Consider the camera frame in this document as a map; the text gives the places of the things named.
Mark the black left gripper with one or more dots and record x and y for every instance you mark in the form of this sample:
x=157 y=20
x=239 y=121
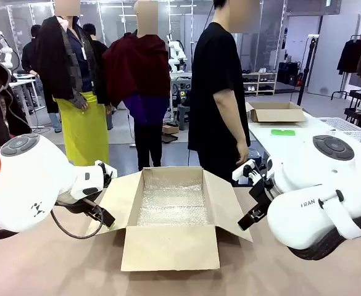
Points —
x=75 y=206

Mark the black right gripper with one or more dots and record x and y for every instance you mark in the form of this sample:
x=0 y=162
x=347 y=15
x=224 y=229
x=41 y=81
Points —
x=262 y=194

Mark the small cardboard box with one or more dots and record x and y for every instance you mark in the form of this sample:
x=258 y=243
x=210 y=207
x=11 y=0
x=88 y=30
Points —
x=276 y=112

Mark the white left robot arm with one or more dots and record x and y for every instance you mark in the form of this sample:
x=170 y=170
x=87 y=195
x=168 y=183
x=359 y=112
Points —
x=29 y=185

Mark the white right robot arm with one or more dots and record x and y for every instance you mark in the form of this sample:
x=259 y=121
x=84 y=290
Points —
x=309 y=209

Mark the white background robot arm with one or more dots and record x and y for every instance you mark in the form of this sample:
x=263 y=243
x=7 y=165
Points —
x=1 y=46
x=176 y=54

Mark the person's right forearm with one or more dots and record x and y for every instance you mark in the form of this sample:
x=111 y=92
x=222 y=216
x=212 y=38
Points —
x=229 y=117

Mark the person's right hand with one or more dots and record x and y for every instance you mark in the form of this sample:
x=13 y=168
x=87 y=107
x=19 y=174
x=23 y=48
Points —
x=242 y=154

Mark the large open cardboard box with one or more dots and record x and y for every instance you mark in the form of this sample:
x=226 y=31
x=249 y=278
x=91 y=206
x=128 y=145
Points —
x=171 y=222

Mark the clear bubble wrap sheet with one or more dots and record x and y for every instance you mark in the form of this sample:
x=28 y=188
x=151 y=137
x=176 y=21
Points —
x=172 y=200

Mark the white side table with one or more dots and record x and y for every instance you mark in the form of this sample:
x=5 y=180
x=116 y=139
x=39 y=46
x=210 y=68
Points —
x=291 y=145

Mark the flat green item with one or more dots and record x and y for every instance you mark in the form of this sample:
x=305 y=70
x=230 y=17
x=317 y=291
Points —
x=283 y=132

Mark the flat black floor tray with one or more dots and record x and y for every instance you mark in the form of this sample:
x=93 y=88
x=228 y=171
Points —
x=169 y=138

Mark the tiny cardboard box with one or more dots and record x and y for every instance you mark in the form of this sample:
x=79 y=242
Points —
x=170 y=129

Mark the grey plastic stool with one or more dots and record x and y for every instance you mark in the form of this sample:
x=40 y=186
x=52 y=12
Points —
x=183 y=117

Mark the mannequin with yellow skirt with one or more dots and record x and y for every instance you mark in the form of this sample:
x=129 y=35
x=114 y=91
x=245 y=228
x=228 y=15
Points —
x=75 y=92

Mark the person in black t-shirt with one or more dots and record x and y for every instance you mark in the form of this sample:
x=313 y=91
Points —
x=217 y=92

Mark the white plastic basket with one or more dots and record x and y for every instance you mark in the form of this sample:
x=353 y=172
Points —
x=343 y=128

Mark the mannequin with maroon shawl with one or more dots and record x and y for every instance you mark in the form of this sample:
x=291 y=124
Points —
x=140 y=86

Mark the white shoe shelf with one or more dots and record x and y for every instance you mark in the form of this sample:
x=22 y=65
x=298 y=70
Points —
x=260 y=82

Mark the white background desk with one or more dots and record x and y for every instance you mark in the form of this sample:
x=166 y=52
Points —
x=26 y=89

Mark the black bags on stand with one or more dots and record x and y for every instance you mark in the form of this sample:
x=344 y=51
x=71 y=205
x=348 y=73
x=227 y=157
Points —
x=288 y=72

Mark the black stool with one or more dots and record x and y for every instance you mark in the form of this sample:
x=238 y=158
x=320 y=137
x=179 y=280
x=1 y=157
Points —
x=354 y=105

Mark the black tripod stand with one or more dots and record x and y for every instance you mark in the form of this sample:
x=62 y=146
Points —
x=306 y=71

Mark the standing person in black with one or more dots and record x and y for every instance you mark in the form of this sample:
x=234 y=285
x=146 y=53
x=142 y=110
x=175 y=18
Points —
x=29 y=58

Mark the clothes rack with garments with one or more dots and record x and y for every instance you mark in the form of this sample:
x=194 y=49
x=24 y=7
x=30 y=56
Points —
x=357 y=55

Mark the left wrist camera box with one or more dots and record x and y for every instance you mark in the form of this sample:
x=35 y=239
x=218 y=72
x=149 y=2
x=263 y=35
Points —
x=107 y=172

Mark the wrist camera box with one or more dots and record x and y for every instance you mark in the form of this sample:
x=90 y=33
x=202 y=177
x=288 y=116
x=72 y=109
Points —
x=107 y=172
x=242 y=171

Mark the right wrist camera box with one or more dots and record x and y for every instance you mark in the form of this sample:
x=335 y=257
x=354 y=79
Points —
x=242 y=171

